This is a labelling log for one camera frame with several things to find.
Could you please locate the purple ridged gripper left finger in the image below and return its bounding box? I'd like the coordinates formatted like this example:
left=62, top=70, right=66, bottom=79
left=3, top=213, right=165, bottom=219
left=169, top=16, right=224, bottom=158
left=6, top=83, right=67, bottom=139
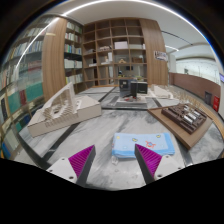
left=46, top=144, right=97, bottom=188

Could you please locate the black boxes display model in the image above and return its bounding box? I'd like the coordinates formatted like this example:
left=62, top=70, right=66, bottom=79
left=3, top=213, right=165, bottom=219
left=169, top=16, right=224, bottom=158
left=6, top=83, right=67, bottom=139
left=116, top=79, right=148, bottom=107

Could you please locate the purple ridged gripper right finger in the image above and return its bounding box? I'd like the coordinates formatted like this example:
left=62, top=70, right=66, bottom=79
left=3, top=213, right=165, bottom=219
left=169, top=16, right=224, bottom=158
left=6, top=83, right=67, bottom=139
left=134, top=143, right=182, bottom=185

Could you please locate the red box by wall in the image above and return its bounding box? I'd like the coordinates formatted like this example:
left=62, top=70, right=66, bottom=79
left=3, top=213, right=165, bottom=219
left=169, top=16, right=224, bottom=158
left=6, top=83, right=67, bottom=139
left=213, top=96, right=220, bottom=112

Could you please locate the white architectural building model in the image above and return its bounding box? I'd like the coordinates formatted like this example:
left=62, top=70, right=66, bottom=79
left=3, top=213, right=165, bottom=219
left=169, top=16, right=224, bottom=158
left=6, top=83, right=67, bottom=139
left=28, top=83, right=102, bottom=137

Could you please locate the wall poster sign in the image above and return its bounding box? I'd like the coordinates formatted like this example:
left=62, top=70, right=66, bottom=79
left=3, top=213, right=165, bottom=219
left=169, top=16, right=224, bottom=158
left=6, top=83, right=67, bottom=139
left=154, top=51, right=168, bottom=61

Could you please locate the dark brown model on wooden board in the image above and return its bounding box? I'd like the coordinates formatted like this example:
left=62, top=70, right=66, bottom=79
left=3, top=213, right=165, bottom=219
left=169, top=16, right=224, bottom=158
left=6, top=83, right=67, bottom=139
left=148, top=104, right=212, bottom=149

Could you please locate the glass-front bookcase with books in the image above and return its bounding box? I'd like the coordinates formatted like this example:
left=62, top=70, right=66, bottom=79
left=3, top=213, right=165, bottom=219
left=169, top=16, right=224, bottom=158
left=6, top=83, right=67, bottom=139
left=0, top=16, right=54, bottom=159

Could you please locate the light blue patterned towel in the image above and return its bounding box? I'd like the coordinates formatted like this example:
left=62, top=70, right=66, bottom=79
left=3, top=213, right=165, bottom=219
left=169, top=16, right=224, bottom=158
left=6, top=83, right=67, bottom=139
left=112, top=133, right=175, bottom=158

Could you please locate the large wooden bookshelf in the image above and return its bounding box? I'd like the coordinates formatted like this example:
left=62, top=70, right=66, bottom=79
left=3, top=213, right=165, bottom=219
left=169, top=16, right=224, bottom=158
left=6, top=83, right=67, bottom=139
left=42, top=17, right=168, bottom=99

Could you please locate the white small architectural model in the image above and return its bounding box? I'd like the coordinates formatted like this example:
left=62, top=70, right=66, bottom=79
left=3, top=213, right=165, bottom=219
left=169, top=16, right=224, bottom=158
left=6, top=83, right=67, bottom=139
left=153, top=85, right=173, bottom=99

